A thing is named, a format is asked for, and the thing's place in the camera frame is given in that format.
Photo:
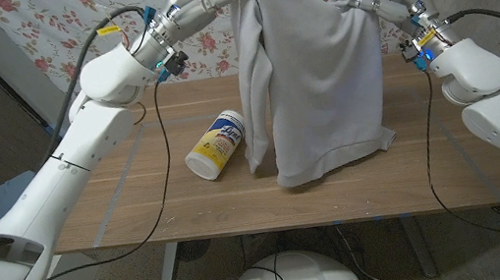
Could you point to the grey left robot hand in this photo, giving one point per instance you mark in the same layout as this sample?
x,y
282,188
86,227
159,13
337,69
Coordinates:
x,y
182,16

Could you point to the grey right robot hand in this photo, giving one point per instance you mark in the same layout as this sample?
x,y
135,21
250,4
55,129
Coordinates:
x,y
408,2

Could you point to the light grey sweatshirt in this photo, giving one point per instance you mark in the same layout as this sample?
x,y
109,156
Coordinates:
x,y
322,89

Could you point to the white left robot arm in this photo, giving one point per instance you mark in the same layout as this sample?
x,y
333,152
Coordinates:
x,y
82,145

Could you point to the floral print backdrop cloth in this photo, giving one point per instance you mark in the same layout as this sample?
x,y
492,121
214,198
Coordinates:
x,y
63,19

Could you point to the yellow white wipes canister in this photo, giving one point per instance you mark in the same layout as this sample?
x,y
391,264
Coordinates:
x,y
216,145

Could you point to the grey table leg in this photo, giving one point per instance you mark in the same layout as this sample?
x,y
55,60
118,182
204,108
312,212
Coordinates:
x,y
417,244

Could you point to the white table leg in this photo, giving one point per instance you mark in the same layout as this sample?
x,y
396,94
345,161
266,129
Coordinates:
x,y
169,271

